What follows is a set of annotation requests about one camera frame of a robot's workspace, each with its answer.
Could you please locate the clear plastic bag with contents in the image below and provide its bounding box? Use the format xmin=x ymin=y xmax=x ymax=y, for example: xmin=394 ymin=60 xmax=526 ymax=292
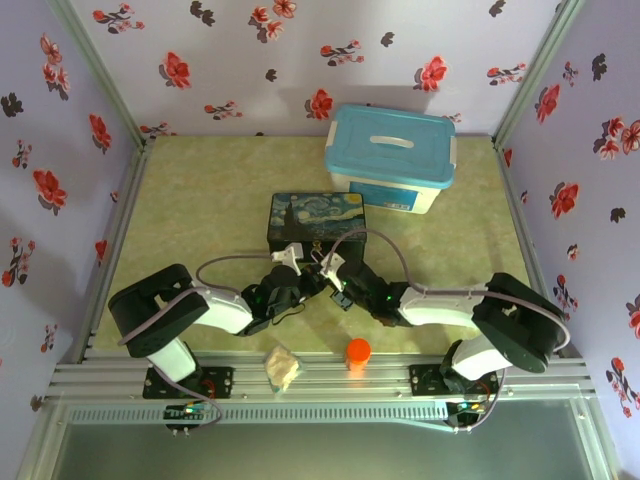
xmin=263 ymin=345 xmax=306 ymax=394

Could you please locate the grey metal panel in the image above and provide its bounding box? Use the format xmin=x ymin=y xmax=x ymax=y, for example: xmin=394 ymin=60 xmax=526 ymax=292
xmin=19 ymin=419 xmax=619 ymax=480

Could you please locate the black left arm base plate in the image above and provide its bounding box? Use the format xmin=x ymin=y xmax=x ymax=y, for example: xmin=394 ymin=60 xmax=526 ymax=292
xmin=142 ymin=365 xmax=236 ymax=400

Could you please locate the orange capped bottle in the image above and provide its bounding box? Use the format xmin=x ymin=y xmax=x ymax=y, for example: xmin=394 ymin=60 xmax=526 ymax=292
xmin=345 ymin=338 xmax=373 ymax=379

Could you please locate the aluminium corner post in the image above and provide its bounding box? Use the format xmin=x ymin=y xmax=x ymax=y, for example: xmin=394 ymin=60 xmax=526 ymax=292
xmin=491 ymin=0 xmax=587 ymax=150
xmin=49 ymin=0 xmax=154 ymax=149

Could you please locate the aluminium table edge rail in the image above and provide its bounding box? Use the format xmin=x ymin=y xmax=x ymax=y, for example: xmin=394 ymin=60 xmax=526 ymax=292
xmin=47 ymin=351 xmax=597 ymax=400

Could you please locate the blue lidded plastic storage box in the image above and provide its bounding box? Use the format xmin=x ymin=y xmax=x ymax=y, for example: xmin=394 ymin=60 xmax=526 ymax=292
xmin=323 ymin=103 xmax=459 ymax=216

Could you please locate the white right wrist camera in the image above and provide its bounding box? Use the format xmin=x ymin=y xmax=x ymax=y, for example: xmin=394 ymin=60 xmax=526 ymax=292
xmin=319 ymin=251 xmax=347 ymax=282

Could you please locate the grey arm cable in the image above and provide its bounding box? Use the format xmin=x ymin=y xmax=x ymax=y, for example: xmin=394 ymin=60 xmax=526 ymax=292
xmin=329 ymin=228 xmax=572 ymax=434
xmin=117 ymin=251 xmax=282 ymax=427

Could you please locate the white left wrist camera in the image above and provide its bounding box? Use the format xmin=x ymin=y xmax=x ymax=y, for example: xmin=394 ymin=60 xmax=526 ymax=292
xmin=269 ymin=241 xmax=305 ymax=277

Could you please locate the grey left arm cable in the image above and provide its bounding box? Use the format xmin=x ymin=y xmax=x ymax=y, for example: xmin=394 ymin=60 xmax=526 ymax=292
xmin=117 ymin=251 xmax=282 ymax=427

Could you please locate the grey right arm cable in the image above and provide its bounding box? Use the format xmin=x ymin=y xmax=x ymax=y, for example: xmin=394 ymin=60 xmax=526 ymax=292
xmin=329 ymin=228 xmax=572 ymax=434

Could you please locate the slotted grey cable duct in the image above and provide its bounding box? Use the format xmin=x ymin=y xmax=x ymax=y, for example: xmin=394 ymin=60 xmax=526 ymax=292
xmin=66 ymin=404 xmax=450 ymax=425

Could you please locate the aluminium side rail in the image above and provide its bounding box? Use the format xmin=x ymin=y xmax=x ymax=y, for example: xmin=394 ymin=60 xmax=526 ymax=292
xmin=58 ymin=139 xmax=157 ymax=365
xmin=492 ymin=139 xmax=585 ymax=359

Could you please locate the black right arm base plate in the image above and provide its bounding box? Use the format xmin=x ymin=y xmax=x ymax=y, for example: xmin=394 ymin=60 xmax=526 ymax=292
xmin=408 ymin=363 xmax=502 ymax=397

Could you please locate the starry night painted black box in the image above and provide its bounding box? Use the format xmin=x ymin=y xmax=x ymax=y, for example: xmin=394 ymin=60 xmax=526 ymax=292
xmin=266 ymin=190 xmax=368 ymax=269

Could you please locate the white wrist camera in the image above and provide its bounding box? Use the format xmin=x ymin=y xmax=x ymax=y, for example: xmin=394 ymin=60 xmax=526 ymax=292
xmin=319 ymin=251 xmax=347 ymax=282
xmin=269 ymin=241 xmax=305 ymax=277

